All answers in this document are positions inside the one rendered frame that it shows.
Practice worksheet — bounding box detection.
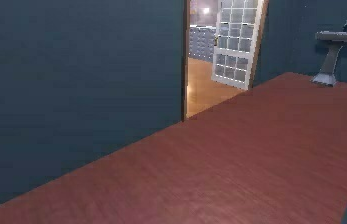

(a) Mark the grey-blue drawer cabinet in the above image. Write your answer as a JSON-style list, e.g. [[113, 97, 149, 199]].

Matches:
[[189, 26, 218, 64]]

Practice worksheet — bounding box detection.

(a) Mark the grey pedestal sink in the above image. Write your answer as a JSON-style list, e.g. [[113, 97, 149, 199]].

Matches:
[[310, 30, 347, 88]]

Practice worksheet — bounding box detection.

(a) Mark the white glass-paned room door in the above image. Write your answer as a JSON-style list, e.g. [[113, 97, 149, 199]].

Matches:
[[211, 0, 265, 91]]

